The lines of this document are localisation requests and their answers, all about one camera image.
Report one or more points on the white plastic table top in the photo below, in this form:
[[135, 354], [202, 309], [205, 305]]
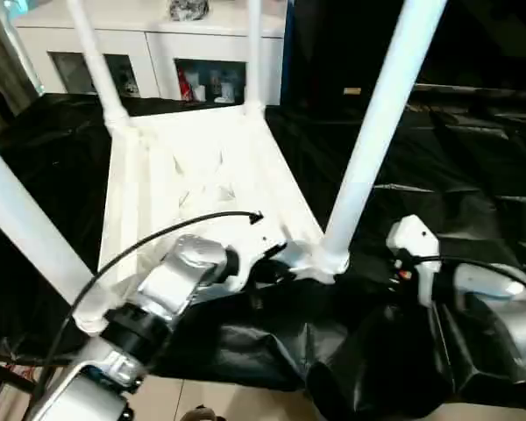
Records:
[[179, 175]]

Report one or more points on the white plastic table leg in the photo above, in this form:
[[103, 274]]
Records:
[[254, 57], [101, 74], [377, 109], [26, 210]]

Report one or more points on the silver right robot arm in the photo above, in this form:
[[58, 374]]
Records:
[[504, 307]]

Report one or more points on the black mat cloth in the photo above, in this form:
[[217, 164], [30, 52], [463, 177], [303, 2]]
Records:
[[464, 175]]

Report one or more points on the grey metal bar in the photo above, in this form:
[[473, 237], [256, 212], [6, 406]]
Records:
[[478, 91]]

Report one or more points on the white glass-door cabinet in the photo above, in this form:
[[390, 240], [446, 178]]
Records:
[[158, 48]]

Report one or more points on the grey bundle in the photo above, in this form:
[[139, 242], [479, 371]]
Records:
[[188, 9]]

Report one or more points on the grey curtain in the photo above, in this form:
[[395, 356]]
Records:
[[6, 66]]

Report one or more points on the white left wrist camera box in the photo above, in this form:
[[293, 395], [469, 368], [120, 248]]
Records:
[[256, 250]]

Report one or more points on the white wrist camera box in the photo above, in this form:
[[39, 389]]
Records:
[[256, 250], [414, 241]]

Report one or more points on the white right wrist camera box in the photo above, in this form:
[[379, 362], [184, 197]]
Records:
[[414, 241]]

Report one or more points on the black folding table frame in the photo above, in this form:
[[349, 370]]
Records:
[[4, 386]]

